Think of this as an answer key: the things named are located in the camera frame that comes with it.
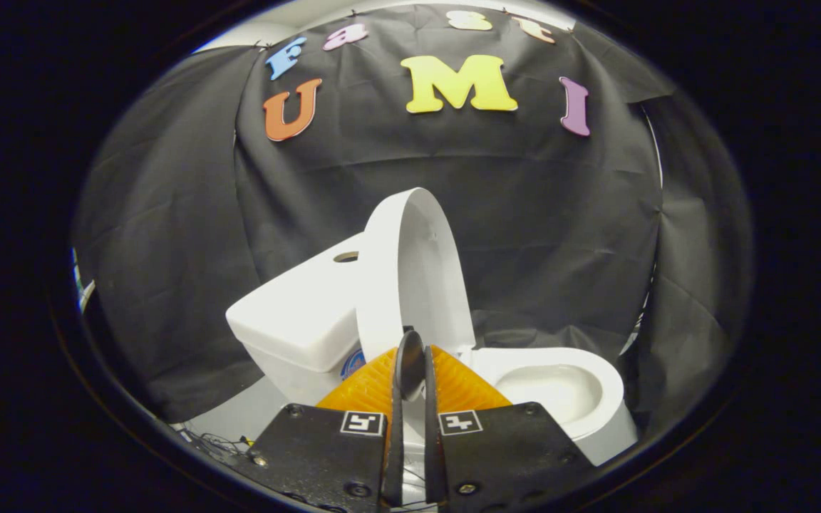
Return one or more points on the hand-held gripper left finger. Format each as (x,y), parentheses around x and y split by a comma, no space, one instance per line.
(325,456)

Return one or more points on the white toilet lid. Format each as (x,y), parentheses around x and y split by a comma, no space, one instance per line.
(417,285)

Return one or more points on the dark round lid pull tab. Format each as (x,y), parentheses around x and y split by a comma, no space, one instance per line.
(409,363)

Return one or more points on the white toilet bowl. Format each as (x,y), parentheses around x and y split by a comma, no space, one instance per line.
(599,427)

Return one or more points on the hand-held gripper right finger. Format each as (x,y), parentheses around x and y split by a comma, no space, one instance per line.
(503,449)

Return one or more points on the black backdrop cloth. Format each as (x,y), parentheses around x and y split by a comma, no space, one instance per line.
(539,235)

